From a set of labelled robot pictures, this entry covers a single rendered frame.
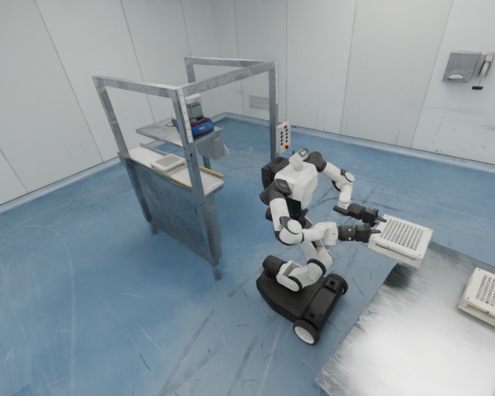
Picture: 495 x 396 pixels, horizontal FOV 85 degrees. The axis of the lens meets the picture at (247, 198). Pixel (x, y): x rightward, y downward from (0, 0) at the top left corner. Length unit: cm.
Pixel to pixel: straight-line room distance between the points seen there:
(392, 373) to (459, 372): 25
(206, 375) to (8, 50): 443
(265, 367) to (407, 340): 112
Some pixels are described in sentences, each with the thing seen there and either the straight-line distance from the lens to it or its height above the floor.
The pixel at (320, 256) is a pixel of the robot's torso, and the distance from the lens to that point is 196.
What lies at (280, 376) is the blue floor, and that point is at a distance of 226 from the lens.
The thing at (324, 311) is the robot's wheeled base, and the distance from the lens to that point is 229.
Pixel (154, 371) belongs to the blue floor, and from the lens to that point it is 243.
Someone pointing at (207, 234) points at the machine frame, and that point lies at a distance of 227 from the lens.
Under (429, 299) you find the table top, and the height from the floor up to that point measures 89.
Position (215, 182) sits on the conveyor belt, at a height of 94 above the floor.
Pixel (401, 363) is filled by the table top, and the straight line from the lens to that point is 141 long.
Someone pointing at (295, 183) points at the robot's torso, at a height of 126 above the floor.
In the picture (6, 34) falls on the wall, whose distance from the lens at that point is 496.
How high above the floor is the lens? 210
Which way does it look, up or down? 35 degrees down
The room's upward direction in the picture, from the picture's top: 5 degrees counter-clockwise
